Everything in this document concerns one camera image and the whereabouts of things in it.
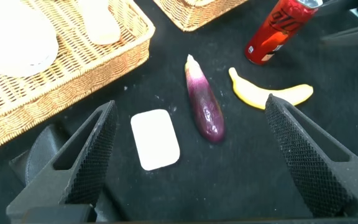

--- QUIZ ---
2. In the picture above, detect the wicker basket with household items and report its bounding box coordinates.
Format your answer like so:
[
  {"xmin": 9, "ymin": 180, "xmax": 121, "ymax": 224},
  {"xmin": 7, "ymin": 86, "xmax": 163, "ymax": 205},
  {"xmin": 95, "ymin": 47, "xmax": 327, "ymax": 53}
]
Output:
[{"xmin": 0, "ymin": 0, "xmax": 156, "ymax": 157}]

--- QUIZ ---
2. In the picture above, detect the purple eggplant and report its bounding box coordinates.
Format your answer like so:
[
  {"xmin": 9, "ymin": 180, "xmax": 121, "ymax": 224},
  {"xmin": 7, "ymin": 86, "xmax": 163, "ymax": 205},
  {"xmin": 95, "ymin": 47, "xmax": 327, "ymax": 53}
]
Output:
[{"xmin": 184, "ymin": 54, "xmax": 226, "ymax": 144}]

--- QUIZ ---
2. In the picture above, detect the white soap bar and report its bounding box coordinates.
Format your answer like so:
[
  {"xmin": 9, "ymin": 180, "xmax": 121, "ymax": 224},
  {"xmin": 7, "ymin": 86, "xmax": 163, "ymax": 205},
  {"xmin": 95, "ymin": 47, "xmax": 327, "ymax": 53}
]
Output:
[{"xmin": 130, "ymin": 108, "xmax": 181, "ymax": 172}]

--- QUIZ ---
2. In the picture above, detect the yellow banana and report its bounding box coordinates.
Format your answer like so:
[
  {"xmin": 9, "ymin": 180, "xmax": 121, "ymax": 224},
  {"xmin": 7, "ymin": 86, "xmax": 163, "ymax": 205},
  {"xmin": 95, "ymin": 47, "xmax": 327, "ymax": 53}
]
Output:
[{"xmin": 227, "ymin": 67, "xmax": 314, "ymax": 111}]

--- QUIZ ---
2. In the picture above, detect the wicker basket with food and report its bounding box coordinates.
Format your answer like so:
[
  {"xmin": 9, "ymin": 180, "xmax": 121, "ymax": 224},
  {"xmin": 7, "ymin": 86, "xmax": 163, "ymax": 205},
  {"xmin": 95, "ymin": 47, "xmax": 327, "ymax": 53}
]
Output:
[{"xmin": 152, "ymin": 0, "xmax": 249, "ymax": 33}]

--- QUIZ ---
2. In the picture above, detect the black felt table cloth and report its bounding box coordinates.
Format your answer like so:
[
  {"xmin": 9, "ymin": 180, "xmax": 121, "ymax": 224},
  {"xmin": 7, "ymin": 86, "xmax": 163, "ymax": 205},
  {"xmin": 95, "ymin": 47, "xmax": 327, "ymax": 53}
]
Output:
[{"xmin": 0, "ymin": 0, "xmax": 358, "ymax": 222}]

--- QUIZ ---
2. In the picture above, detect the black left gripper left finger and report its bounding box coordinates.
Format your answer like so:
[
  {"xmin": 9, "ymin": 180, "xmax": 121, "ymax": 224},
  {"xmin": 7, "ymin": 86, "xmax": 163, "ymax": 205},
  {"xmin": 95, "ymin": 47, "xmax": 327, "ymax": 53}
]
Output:
[{"xmin": 6, "ymin": 100, "xmax": 119, "ymax": 224}]

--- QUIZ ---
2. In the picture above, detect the pink small bottle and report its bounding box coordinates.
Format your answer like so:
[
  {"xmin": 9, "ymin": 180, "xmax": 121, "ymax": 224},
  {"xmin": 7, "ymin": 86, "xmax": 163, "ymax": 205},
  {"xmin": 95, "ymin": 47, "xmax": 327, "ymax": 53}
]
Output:
[{"xmin": 77, "ymin": 0, "xmax": 122, "ymax": 45}]

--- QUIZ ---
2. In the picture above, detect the red cola can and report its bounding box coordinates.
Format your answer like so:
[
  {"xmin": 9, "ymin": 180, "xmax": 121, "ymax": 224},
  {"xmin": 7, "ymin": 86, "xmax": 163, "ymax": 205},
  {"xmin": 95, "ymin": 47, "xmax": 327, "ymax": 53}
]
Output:
[{"xmin": 244, "ymin": 0, "xmax": 324, "ymax": 66}]

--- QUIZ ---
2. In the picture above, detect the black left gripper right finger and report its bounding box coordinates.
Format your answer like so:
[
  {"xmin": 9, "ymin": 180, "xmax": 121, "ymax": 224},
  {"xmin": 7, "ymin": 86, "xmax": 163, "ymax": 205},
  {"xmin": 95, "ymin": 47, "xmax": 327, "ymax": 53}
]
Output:
[{"xmin": 264, "ymin": 93, "xmax": 358, "ymax": 218}]

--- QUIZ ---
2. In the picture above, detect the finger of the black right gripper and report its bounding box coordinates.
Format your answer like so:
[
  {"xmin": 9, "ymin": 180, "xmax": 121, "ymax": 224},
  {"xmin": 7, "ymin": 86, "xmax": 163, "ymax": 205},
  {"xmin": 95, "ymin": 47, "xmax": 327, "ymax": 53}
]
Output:
[
  {"xmin": 320, "ymin": 22, "xmax": 358, "ymax": 47},
  {"xmin": 315, "ymin": 0, "xmax": 358, "ymax": 16}
]

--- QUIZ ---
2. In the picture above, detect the white round container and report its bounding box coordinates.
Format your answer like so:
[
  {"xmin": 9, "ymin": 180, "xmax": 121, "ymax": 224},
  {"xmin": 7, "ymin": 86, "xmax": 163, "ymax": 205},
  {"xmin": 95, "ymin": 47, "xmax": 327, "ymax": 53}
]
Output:
[{"xmin": 0, "ymin": 0, "xmax": 60, "ymax": 78}]

